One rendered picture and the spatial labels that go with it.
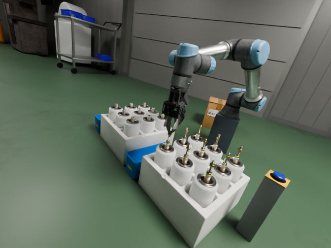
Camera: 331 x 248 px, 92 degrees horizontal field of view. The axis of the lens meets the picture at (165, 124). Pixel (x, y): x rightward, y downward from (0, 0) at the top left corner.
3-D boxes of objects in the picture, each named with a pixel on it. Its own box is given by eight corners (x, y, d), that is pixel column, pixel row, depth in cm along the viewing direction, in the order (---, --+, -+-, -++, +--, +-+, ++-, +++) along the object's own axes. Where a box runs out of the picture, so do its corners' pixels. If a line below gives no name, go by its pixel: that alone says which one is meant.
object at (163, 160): (161, 169, 89) (167, 141, 82) (172, 180, 83) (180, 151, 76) (147, 174, 83) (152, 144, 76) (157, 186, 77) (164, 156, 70)
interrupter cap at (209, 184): (220, 185, 60) (220, 183, 60) (206, 190, 56) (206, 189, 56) (206, 171, 66) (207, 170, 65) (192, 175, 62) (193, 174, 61)
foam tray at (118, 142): (143, 128, 147) (146, 110, 140) (170, 150, 121) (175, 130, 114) (100, 135, 121) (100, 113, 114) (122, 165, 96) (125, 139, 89)
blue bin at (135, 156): (162, 156, 113) (165, 141, 108) (172, 165, 105) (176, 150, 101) (123, 169, 93) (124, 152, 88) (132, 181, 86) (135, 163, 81)
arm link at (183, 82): (176, 73, 66) (194, 77, 63) (173, 84, 67) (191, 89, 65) (169, 73, 59) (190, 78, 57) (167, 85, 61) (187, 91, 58)
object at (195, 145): (178, 160, 99) (185, 135, 92) (190, 158, 104) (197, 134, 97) (187, 170, 92) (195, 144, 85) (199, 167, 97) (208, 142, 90)
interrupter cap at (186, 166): (191, 159, 72) (191, 157, 72) (193, 170, 65) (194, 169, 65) (175, 156, 72) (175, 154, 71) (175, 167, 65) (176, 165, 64)
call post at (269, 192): (241, 220, 77) (270, 170, 64) (256, 232, 72) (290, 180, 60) (234, 229, 72) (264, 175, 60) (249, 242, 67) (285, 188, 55)
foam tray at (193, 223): (185, 162, 111) (192, 140, 104) (237, 203, 86) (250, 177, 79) (137, 183, 85) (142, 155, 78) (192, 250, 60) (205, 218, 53)
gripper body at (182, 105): (160, 115, 64) (166, 85, 60) (168, 110, 72) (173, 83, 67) (178, 120, 62) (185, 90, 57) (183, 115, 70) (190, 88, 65)
